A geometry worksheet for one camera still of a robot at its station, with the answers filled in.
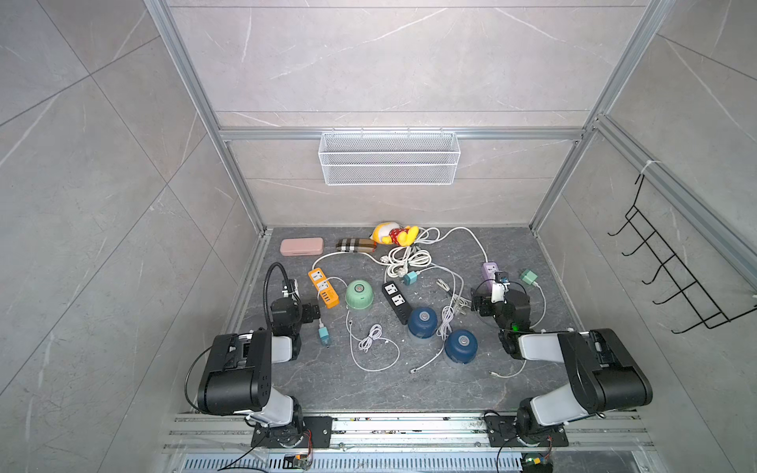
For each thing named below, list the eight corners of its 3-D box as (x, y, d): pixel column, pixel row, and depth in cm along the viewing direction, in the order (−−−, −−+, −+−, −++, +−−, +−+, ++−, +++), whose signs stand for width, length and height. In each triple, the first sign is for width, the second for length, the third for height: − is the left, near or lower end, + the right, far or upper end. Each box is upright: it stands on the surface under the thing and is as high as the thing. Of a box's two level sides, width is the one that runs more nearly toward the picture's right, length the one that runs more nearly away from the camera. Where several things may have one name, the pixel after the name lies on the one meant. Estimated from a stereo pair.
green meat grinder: (348, 316, 96) (344, 300, 87) (349, 297, 100) (346, 280, 92) (372, 316, 96) (371, 300, 87) (373, 297, 100) (372, 280, 92)
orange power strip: (328, 310, 97) (327, 307, 95) (308, 276, 106) (307, 273, 104) (341, 303, 99) (340, 300, 97) (321, 271, 107) (319, 267, 106)
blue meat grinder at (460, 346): (445, 368, 85) (451, 355, 77) (442, 344, 90) (448, 329, 81) (470, 368, 85) (480, 355, 77) (466, 344, 90) (474, 329, 81)
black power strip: (403, 326, 94) (403, 322, 92) (379, 288, 103) (379, 284, 101) (416, 318, 95) (417, 315, 93) (392, 282, 104) (392, 278, 103)
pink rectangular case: (280, 255, 114) (278, 251, 112) (284, 242, 118) (282, 237, 116) (322, 255, 114) (320, 251, 112) (324, 242, 118) (323, 237, 116)
